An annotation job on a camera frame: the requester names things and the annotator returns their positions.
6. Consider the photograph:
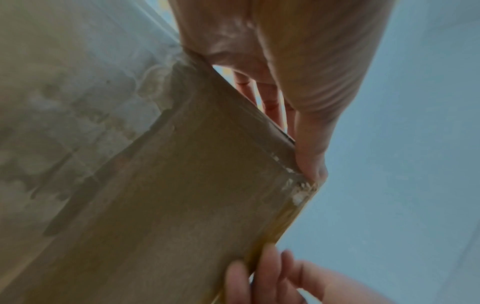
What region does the person's right hand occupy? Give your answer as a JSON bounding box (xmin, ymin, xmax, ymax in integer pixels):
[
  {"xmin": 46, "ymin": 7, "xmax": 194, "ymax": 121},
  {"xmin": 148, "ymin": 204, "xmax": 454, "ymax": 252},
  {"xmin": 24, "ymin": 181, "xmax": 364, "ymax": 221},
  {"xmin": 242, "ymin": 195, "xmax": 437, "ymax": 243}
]
[{"xmin": 224, "ymin": 244, "xmax": 395, "ymax": 304}]

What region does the person's left hand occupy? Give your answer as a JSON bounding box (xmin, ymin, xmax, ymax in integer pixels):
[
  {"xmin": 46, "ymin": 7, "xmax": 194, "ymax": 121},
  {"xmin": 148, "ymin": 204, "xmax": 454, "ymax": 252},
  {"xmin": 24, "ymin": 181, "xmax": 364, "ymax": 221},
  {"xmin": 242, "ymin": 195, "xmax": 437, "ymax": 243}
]
[{"xmin": 166, "ymin": 0, "xmax": 397, "ymax": 182}]

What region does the cardboard box with white label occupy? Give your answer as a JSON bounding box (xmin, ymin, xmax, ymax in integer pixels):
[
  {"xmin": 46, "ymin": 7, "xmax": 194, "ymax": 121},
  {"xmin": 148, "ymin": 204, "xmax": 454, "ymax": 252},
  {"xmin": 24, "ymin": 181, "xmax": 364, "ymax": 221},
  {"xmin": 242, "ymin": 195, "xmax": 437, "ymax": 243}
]
[{"xmin": 0, "ymin": 0, "xmax": 320, "ymax": 304}]

